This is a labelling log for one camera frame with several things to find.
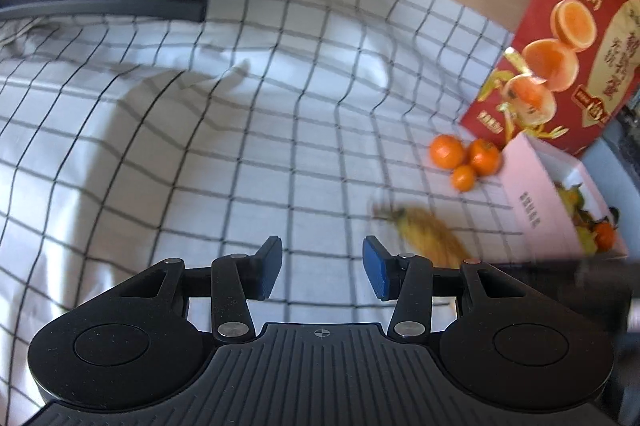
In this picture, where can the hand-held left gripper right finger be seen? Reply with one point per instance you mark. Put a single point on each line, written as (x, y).
(375, 268)

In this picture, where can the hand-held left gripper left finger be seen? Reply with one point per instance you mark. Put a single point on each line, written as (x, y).
(270, 268)

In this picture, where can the red printed carton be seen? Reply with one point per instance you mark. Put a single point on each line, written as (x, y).
(560, 56)

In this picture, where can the white checked bedsheet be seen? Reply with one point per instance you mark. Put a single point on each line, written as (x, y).
(200, 131)

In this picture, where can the yellow banana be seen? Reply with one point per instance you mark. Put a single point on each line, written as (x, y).
(430, 236)

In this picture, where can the pink box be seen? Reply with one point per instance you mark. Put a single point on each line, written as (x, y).
(535, 201)

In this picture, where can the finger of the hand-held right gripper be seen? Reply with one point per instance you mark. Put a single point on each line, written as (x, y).
(550, 267)

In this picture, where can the green apple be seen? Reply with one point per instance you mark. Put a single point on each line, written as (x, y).
(570, 197)

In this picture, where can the small orange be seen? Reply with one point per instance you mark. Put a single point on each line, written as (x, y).
(463, 177)

